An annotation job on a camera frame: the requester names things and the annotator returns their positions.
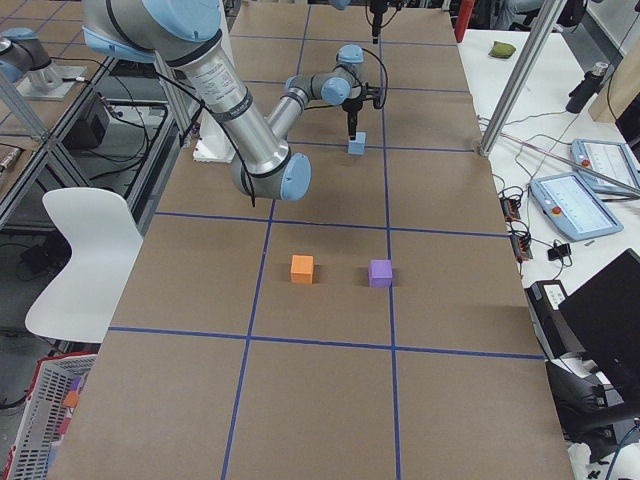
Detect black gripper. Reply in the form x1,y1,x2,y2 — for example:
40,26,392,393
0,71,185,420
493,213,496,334
342,98,364,139
369,0,388,38

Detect light blue foam block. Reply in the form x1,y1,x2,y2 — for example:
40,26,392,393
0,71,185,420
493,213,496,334
347,131,366,156

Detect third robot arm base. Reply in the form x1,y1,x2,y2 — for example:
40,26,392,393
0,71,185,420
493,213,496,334
1,27,87,101

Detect purple foam block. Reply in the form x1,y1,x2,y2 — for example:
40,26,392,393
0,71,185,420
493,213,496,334
368,259,393,288

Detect orange foam block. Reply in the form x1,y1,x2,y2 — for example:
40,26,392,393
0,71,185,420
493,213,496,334
290,254,314,284

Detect orange terminal block strip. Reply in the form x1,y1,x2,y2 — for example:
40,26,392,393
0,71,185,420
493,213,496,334
499,196,533,263

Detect small orange basket block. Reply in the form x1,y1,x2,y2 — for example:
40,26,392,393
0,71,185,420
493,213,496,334
62,390,80,409

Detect red cylinder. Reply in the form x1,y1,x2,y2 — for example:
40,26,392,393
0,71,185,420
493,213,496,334
454,0,475,43

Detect green bean bag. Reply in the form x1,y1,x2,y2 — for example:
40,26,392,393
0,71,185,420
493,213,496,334
488,41,516,60

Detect black water bottle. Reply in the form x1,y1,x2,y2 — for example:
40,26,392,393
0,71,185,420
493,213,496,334
565,61,610,114

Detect near blue teach pendant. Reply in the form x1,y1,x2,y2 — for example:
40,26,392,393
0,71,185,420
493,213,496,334
530,173,624,241

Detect blue teach pendant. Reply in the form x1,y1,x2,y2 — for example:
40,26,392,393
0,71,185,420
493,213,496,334
570,139,639,188
530,173,624,241

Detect far blue teach pendant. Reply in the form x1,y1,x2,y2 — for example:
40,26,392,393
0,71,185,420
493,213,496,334
570,139,639,188

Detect black power adapter box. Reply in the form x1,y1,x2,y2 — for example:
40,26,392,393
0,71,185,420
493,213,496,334
525,280,584,359

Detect black device on floor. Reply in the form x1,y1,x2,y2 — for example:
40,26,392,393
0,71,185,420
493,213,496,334
63,100,109,150

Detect white plastic chair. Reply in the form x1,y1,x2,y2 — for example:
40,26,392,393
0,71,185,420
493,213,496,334
25,187,143,344

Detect black laptop monitor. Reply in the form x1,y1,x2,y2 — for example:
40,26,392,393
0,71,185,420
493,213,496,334
559,248,639,400

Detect white perforated basket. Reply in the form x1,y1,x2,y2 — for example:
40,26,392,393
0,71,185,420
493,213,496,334
2,352,96,479

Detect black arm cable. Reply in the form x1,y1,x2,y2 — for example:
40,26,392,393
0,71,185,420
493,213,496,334
149,47,389,209

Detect white camera pedestal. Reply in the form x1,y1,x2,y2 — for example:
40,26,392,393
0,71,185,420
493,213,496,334
193,112,235,164

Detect aluminium frame post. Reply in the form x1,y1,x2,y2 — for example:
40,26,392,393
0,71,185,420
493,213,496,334
478,0,566,157

